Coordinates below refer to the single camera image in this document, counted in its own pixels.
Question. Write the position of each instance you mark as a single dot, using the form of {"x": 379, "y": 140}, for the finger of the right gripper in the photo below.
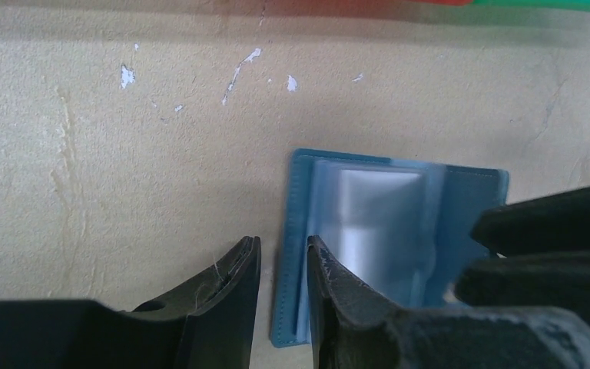
{"x": 554, "y": 223}
{"x": 560, "y": 280}

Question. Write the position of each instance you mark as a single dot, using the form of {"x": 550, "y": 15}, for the green plastic bin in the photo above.
{"x": 574, "y": 5}

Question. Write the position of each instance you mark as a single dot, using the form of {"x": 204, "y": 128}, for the blue card holder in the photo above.
{"x": 401, "y": 226}

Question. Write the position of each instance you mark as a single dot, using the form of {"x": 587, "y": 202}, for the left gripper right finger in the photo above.
{"x": 353, "y": 326}

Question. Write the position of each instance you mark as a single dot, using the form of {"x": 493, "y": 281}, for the red plastic bin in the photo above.
{"x": 455, "y": 3}

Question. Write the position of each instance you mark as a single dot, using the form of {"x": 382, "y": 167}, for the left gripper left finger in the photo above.
{"x": 205, "y": 322}

